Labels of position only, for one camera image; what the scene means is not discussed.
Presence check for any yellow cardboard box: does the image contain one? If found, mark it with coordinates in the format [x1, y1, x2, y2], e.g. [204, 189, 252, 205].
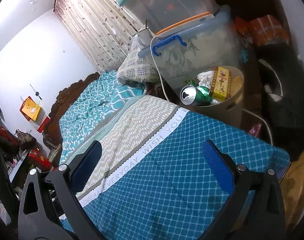
[209, 66, 232, 101]

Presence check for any clear bin teal lid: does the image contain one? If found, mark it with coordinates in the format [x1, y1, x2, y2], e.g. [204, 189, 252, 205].
[118, 0, 219, 33]

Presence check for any orange peel piece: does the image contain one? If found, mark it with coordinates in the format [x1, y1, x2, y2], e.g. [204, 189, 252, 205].
[230, 76, 243, 96]

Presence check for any green white snack wrapper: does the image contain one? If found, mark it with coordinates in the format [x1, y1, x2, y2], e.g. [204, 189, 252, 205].
[188, 80, 198, 87]

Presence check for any patterned pillow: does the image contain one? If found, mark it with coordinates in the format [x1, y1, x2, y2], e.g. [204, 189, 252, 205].
[116, 38, 160, 85]

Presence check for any dark wooden headboard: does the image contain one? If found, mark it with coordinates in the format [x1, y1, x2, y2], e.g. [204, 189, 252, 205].
[41, 72, 101, 153]

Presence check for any green crushed soda can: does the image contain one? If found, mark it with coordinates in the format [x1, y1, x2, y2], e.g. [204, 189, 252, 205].
[180, 85, 212, 106]

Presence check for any red box on shelf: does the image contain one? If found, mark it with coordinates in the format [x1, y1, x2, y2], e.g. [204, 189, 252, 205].
[28, 149, 53, 172]

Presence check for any clear bin blue handle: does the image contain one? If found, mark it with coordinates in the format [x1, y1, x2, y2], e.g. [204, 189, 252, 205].
[138, 5, 241, 93]

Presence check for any orange plastic bag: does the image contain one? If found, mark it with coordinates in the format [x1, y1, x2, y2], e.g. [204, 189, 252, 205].
[234, 15, 290, 47]

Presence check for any white tissue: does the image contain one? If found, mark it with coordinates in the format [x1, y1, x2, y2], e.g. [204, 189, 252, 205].
[197, 70, 214, 89]

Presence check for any cluttered shelf unit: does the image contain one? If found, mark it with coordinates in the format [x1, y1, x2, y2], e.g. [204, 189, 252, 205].
[0, 93, 54, 205]

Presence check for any patterned window curtain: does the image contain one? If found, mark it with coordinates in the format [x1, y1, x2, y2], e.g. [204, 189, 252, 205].
[54, 0, 143, 73]

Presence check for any beige trash bin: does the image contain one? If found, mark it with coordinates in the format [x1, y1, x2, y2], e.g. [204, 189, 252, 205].
[180, 66, 244, 128]

